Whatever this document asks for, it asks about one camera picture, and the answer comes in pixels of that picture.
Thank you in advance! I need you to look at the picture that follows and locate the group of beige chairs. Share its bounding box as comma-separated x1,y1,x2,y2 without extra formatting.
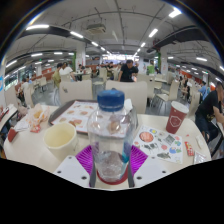
4,66,201,114

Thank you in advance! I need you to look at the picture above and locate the ceiling air unit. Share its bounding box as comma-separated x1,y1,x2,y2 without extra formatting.
85,23,107,34

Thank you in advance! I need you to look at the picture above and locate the crumpled food wrapper bag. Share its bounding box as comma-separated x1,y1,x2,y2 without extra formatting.
25,103,51,129

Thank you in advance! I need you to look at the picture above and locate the person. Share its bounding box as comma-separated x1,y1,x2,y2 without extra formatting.
21,77,31,98
146,59,157,75
59,61,77,83
118,59,139,83
52,62,64,89
194,80,224,143
198,80,209,101

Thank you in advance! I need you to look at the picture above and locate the printed paper tray liner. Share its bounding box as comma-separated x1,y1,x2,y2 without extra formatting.
51,100,101,134

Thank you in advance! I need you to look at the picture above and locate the clear plastic packet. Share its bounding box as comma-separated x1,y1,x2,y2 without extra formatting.
193,150,208,165

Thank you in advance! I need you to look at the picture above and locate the dark brown food tray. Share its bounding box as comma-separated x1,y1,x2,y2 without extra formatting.
48,99,139,134

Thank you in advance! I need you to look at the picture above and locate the white receipt paper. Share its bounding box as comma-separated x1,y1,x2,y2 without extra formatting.
13,116,31,133

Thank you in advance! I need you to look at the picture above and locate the cream cafeteria table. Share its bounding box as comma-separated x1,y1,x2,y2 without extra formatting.
0,103,18,133

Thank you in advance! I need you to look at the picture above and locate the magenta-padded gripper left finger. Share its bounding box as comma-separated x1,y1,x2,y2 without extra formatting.
53,144,98,188

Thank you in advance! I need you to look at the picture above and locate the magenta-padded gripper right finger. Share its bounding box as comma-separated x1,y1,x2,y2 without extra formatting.
128,144,173,188

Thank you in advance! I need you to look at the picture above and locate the red box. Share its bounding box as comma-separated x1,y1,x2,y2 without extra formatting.
7,127,19,143

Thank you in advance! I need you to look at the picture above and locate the small red sachet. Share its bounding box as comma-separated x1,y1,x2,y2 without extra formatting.
184,141,196,158

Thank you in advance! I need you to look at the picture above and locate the clear blue-capped water bottle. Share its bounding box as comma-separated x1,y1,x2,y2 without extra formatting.
87,89,137,184

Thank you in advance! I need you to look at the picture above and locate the beige chair with round hole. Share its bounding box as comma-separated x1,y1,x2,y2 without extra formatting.
105,79,149,114
58,79,94,105

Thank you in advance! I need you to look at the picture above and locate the cream plastic cup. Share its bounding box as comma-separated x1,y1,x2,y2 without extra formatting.
43,121,81,163

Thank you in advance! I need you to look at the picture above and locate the white paper napkin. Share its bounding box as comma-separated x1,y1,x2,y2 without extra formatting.
123,98,134,114

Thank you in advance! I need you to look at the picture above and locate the small white sachet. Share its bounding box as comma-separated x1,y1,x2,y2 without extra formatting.
194,134,203,149

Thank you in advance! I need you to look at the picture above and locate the group of ceiling lights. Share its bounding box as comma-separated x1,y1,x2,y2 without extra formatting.
4,8,224,84

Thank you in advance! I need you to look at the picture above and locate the colourful printed flyer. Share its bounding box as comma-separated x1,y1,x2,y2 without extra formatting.
132,124,184,165

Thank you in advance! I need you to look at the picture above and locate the red paper drink cup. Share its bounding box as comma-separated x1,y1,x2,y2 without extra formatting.
165,100,190,135

